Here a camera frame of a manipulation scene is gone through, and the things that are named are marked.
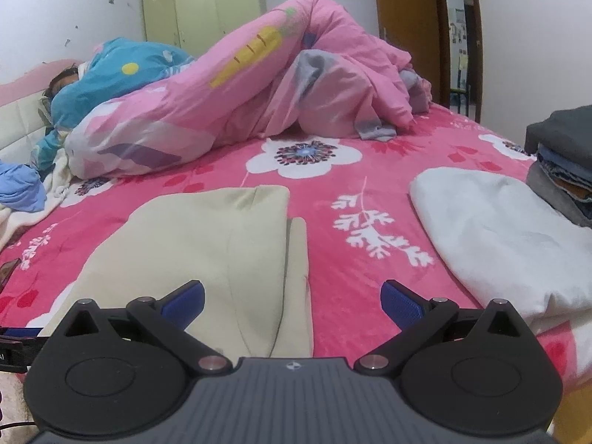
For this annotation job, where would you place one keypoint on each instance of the teal printed blanket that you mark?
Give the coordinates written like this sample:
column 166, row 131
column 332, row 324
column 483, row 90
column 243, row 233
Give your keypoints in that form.
column 92, row 83

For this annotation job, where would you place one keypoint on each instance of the pink and white padded headboard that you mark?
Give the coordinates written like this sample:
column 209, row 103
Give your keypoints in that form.
column 18, row 125

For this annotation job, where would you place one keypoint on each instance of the beige zip hoodie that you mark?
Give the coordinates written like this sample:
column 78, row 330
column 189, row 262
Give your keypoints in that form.
column 185, row 240

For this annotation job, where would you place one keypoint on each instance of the blue folded jeans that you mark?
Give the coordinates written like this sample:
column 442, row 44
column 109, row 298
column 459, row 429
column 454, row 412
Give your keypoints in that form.
column 569, row 173

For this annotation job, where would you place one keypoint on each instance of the wooden door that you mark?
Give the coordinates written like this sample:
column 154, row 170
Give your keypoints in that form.
column 407, row 32

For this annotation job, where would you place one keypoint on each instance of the light grey folded garment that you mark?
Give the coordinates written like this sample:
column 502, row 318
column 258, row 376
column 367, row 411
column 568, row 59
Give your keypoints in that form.
column 550, row 194

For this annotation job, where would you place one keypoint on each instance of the pink floral bed sheet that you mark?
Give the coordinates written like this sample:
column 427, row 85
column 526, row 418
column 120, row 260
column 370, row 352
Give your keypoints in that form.
column 360, row 259

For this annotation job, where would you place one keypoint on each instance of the black smartphone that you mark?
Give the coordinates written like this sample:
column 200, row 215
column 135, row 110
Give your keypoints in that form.
column 7, row 273

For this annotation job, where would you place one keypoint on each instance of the cream fleece garment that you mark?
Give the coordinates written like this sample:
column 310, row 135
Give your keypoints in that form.
column 18, row 226

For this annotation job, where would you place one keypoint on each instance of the dark grey folded garment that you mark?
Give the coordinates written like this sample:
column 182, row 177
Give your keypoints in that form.
column 564, row 132

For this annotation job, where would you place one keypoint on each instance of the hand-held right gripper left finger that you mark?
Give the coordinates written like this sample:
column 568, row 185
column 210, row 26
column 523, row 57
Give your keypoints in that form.
column 185, row 300

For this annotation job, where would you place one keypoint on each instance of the blue crumpled garment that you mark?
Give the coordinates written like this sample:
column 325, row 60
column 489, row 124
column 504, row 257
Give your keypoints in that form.
column 21, row 187

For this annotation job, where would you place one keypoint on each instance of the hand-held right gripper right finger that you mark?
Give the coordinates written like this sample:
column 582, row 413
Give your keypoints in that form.
column 402, row 300

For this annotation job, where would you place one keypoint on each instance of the white folded garment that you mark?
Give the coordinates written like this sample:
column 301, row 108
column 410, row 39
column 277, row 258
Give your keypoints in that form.
column 499, row 240

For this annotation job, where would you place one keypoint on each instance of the pink printed duvet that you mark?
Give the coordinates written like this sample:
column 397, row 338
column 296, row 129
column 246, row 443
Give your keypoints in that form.
column 231, row 101

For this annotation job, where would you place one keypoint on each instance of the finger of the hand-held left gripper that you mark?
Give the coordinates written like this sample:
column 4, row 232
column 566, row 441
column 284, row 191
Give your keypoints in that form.
column 18, row 332

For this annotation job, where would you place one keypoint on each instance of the pale green wardrobe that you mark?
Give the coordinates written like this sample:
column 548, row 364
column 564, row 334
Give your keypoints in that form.
column 203, row 9

